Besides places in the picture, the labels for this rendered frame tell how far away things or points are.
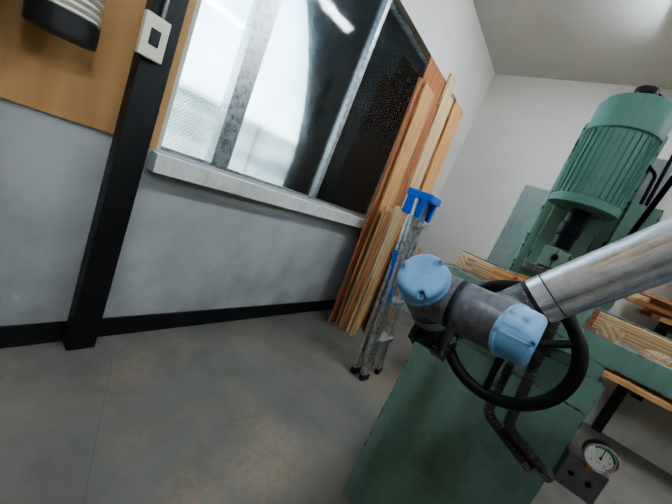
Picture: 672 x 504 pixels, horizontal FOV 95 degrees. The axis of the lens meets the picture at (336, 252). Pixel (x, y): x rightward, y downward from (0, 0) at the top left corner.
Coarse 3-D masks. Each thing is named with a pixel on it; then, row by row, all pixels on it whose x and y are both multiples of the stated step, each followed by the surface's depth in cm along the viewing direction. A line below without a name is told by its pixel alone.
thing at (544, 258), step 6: (546, 246) 91; (552, 246) 91; (546, 252) 91; (552, 252) 90; (558, 252) 89; (564, 252) 89; (540, 258) 92; (546, 258) 91; (564, 258) 89; (546, 264) 91; (552, 264) 90; (558, 264) 89
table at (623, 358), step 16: (464, 272) 93; (560, 336) 71; (592, 336) 75; (592, 352) 75; (608, 352) 74; (624, 352) 72; (640, 352) 75; (624, 368) 72; (640, 368) 70; (656, 368) 69; (656, 384) 69
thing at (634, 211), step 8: (632, 208) 97; (640, 208) 96; (656, 208) 95; (624, 216) 98; (632, 216) 97; (640, 216) 96; (648, 216) 95; (656, 216) 94; (624, 224) 98; (632, 224) 97; (648, 224) 95; (616, 232) 99; (624, 232) 98; (608, 240) 101; (616, 240) 99
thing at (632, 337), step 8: (480, 264) 104; (480, 272) 104; (488, 272) 103; (600, 320) 86; (608, 320) 85; (624, 328) 84; (624, 336) 83; (632, 336) 83; (640, 336) 82; (648, 336) 82; (632, 344) 82; (640, 344) 82; (648, 344) 81; (656, 344) 80; (664, 344) 79; (664, 352) 79
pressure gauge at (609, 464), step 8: (592, 440) 71; (600, 440) 70; (584, 448) 70; (592, 448) 69; (600, 448) 69; (608, 448) 68; (584, 456) 70; (592, 456) 69; (600, 456) 69; (608, 456) 68; (616, 456) 67; (592, 464) 69; (600, 464) 68; (608, 464) 68; (616, 464) 67; (600, 472) 68; (608, 472) 68
